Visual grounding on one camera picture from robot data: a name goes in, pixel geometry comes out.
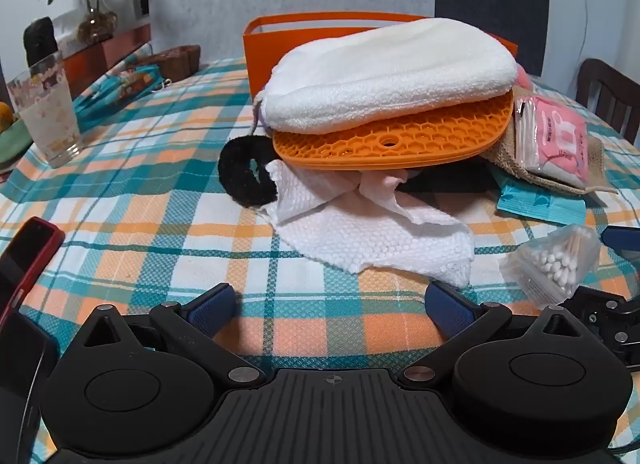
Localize teal printed packet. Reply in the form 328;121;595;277
72;54;166;132

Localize white paper towel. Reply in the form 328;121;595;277
257;159;476;290

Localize black fluffy scrunchie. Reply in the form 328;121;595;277
218;135;281;207

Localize orange honeycomb silicone mat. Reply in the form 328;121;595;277
272;93;515;172

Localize beige towel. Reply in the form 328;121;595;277
482;86;618;195

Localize teal wet wipes pack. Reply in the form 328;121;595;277
496;179;587;226

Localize phone in red case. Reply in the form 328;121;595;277
0;217;66;464

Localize green cloth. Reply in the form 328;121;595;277
0;119;33;170

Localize pink cotton swab packet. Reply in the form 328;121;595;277
514;95;592;190

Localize printed drinking glass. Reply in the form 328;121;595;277
6;50;85;169

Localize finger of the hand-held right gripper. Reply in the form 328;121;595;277
602;225;640;255
557;286;640;370

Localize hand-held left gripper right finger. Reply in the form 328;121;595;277
398;280;583;390

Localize white terry towel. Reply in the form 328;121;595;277
261;18;518;134

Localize brown wooden carving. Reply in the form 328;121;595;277
145;44;202;80

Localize dark wooden chair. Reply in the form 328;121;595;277
575;58;640;145

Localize checked tablecloth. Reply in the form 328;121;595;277
0;56;640;464

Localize black upright object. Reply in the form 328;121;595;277
22;16;60;67

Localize red-brown box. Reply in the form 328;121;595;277
62;24;153;100

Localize orange cardboard box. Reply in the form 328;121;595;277
242;11;518;100

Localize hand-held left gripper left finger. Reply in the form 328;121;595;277
75;282;266;389

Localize clear bag of cotton swabs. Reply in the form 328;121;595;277
500;224;601;305

